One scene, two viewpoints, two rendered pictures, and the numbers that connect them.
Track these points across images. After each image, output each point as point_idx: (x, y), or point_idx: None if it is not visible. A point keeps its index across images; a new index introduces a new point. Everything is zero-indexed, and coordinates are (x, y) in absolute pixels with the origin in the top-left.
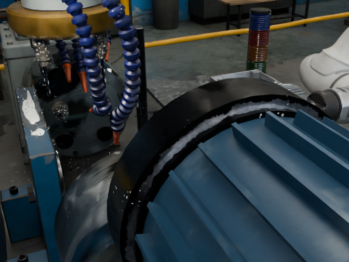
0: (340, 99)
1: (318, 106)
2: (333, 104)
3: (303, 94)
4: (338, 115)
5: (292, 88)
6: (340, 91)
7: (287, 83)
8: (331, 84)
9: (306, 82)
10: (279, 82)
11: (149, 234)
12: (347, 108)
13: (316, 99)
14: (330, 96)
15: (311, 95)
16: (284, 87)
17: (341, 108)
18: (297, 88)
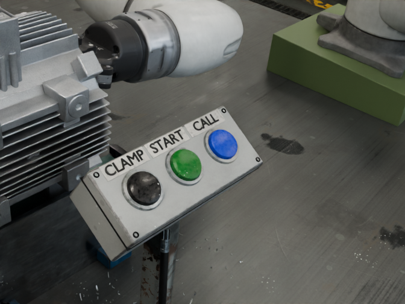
0: (144, 34)
1: (105, 53)
2: (132, 47)
3: (70, 33)
4: (144, 66)
5: (46, 22)
6: (143, 19)
7: (37, 11)
8: (126, 3)
9: (81, 0)
10: (10, 15)
11: None
12: (158, 52)
13: (99, 38)
14: (125, 31)
15: (90, 30)
16: (28, 20)
17: (149, 52)
18: (57, 20)
